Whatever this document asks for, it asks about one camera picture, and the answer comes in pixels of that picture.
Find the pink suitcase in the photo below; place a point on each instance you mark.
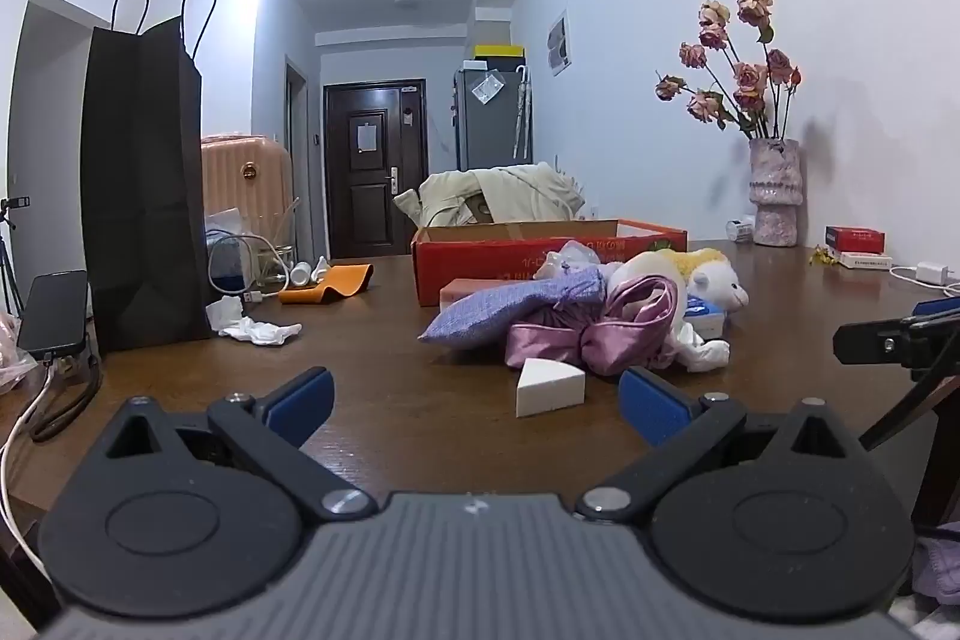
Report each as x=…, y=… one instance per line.
x=247, y=175

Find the red cardboard box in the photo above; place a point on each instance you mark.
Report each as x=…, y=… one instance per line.
x=480, y=265

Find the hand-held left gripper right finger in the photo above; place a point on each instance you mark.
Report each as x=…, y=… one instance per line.
x=656, y=400

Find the black paper bag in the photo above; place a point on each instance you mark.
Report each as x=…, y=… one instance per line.
x=142, y=197

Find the clear plastic packet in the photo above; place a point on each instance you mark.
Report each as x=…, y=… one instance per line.
x=574, y=254

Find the black smartphone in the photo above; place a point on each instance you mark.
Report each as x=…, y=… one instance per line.
x=52, y=310

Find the pink sponge block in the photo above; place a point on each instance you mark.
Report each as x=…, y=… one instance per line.
x=469, y=289

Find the yellow box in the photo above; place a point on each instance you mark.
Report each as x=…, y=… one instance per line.
x=499, y=51

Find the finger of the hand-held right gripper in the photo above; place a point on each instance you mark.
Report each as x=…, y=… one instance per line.
x=877, y=340

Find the purple cloth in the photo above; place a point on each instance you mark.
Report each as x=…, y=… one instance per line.
x=937, y=572

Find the pink mottled vase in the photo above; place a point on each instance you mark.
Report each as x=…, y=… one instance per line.
x=775, y=197

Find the dark side door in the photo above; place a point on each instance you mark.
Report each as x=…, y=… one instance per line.
x=296, y=160

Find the lavender knit pouch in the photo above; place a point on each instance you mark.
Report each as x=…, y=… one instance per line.
x=487, y=314

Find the small white bottle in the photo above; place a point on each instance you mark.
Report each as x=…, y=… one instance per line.
x=301, y=272

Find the blue tissue packet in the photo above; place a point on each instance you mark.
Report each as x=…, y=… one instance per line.
x=705, y=314

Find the white fabric piece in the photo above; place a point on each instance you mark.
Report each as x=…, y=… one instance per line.
x=701, y=351

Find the beige coat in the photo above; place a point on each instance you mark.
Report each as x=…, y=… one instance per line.
x=517, y=190

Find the pink satin cloth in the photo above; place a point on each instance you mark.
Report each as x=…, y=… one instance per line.
x=555, y=340

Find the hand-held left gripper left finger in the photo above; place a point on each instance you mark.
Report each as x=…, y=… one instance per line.
x=300, y=396

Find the crumpled white tissue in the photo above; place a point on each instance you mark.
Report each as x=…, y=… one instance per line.
x=255, y=331

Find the white foam sponge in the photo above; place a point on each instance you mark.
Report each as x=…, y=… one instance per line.
x=547, y=389

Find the grey cabinet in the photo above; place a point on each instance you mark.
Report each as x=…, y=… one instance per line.
x=487, y=130

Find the yellow and white plush toy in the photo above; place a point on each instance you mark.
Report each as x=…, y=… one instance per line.
x=716, y=284

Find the dark wooden door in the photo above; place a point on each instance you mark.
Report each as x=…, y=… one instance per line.
x=375, y=197

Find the red and black box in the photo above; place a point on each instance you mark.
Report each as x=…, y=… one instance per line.
x=855, y=237

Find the dried pink roses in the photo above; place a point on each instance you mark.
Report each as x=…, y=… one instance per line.
x=750, y=78

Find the folded umbrella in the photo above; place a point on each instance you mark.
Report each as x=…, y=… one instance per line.
x=520, y=115

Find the flat white box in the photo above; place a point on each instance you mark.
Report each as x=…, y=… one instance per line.
x=862, y=261

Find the black tripod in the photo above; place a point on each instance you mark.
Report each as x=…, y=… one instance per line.
x=15, y=203

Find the yellow dried petals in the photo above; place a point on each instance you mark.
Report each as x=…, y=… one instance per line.
x=823, y=257

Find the pink plastic bag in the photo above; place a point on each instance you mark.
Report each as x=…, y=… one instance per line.
x=11, y=347

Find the small white jar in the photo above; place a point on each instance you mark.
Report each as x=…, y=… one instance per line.
x=739, y=231

